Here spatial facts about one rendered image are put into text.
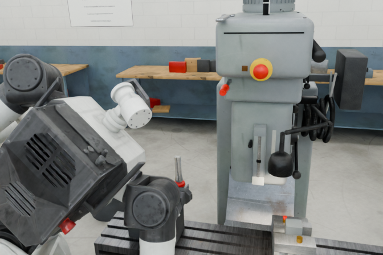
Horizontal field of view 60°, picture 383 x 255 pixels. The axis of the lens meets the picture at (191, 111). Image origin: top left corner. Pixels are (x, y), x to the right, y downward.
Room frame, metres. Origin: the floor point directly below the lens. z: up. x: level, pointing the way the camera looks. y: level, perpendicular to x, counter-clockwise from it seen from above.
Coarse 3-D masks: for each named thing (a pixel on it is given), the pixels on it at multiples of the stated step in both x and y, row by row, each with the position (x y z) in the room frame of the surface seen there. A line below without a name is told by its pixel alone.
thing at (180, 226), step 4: (180, 212) 1.19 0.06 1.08; (180, 216) 1.19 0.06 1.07; (176, 220) 1.15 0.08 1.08; (180, 220) 1.19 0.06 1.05; (176, 224) 1.15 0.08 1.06; (180, 224) 1.19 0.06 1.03; (184, 224) 1.23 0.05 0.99; (128, 228) 1.19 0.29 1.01; (132, 228) 1.19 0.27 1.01; (176, 228) 1.15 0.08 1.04; (180, 228) 1.19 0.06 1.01; (184, 228) 1.23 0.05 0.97; (128, 232) 1.20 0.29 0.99; (132, 232) 1.19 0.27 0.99; (136, 232) 1.18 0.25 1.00; (176, 232) 1.14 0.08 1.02; (180, 232) 1.18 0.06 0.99; (132, 236) 1.19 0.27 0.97; (136, 236) 1.18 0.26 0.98; (176, 236) 1.14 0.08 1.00; (180, 236) 1.18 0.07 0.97; (176, 240) 1.14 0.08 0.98
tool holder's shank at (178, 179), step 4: (176, 156) 1.14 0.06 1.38; (180, 156) 1.14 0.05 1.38; (176, 160) 1.12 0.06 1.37; (180, 160) 1.13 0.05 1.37; (176, 164) 1.12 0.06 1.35; (180, 164) 1.13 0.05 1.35; (176, 168) 1.12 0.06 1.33; (180, 168) 1.12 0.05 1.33; (176, 172) 1.12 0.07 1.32; (180, 172) 1.12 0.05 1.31; (176, 176) 1.12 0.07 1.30; (180, 176) 1.12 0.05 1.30; (176, 180) 1.12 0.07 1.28; (180, 180) 1.12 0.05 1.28
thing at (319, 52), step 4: (316, 44) 0.99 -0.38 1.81; (312, 48) 0.95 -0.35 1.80; (316, 48) 0.92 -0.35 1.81; (320, 48) 0.91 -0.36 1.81; (312, 52) 0.91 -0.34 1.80; (316, 52) 0.88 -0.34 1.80; (320, 52) 0.88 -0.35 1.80; (324, 52) 0.88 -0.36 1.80; (312, 56) 0.89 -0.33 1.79; (316, 56) 0.88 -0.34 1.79; (320, 56) 0.88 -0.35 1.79; (324, 56) 0.88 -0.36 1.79; (316, 60) 0.88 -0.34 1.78; (320, 60) 0.88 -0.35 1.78
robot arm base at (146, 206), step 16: (144, 176) 0.76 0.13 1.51; (160, 176) 0.78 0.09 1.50; (128, 192) 0.66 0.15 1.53; (144, 192) 0.65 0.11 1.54; (160, 192) 0.65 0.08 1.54; (128, 208) 0.64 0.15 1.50; (144, 208) 0.63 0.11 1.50; (160, 208) 0.63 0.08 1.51; (128, 224) 0.63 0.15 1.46; (144, 224) 0.62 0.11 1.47; (160, 224) 0.62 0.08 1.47
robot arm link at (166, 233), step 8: (152, 184) 0.70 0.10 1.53; (160, 184) 0.70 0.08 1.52; (168, 184) 0.73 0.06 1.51; (168, 192) 0.68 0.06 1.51; (176, 192) 0.73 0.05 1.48; (176, 200) 0.72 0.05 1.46; (168, 224) 0.67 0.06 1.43; (144, 232) 0.66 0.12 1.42; (152, 232) 0.65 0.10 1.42; (160, 232) 0.65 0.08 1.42; (168, 232) 0.66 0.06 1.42; (144, 240) 0.65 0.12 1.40; (152, 240) 0.64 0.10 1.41; (160, 240) 0.65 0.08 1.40; (168, 240) 0.65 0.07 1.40
